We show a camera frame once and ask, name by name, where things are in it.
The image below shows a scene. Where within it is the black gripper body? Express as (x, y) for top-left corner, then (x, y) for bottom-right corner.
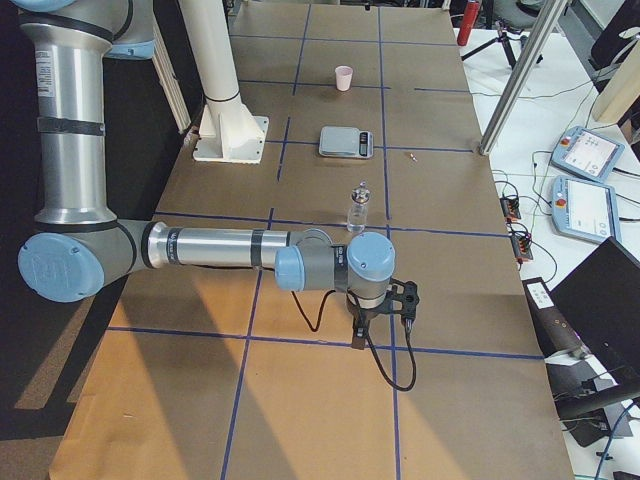
(346, 292), (382, 326)

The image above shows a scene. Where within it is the clear glass sauce bottle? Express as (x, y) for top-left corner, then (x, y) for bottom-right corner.
(346, 181), (371, 234)

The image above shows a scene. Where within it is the pink paper cup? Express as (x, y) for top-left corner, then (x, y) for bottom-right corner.
(334, 65), (354, 92)

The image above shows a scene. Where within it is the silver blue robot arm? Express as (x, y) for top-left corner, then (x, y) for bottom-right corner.
(18, 1), (402, 349)

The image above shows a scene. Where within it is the silver digital kitchen scale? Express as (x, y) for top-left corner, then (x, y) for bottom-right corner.
(318, 126), (373, 159)

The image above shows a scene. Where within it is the lower orange connector board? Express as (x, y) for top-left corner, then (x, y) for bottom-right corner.
(509, 230), (534, 264)

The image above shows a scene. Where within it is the orange connector board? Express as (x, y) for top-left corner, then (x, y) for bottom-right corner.
(509, 230), (534, 264)
(500, 196), (521, 222)

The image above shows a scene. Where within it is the upper orange connector board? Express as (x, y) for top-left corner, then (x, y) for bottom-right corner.
(500, 196), (521, 222)

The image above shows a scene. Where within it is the black box with label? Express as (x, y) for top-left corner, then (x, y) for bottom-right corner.
(522, 277), (591, 360)

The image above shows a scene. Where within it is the black monitor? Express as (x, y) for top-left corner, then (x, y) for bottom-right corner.
(551, 237), (639, 383)

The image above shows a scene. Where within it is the lower teach pendant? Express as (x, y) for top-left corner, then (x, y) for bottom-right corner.
(551, 175), (622, 244)

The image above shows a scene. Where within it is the teach pendant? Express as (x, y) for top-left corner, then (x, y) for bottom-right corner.
(550, 126), (625, 183)
(551, 175), (622, 244)

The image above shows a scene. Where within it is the upper teach pendant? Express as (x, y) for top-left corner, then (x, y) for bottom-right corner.
(550, 126), (625, 183)

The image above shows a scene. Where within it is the red bottle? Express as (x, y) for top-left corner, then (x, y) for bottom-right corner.
(457, 0), (480, 46)

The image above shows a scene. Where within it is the beige wooden board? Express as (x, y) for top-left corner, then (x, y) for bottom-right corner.
(592, 26), (639, 123)

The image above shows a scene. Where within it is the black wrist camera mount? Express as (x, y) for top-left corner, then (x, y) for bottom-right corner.
(380, 278), (420, 321)

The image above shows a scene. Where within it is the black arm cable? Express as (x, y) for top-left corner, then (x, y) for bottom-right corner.
(290, 288), (418, 392)

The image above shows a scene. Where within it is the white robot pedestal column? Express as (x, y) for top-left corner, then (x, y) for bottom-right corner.
(179, 0), (269, 164)

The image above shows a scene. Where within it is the blue cable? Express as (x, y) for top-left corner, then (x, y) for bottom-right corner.
(594, 399), (640, 480)

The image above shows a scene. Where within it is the black camera tripod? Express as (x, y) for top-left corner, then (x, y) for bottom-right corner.
(461, 27), (529, 69)

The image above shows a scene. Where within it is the aluminium frame post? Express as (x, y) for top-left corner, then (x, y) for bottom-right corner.
(478, 0), (568, 156)

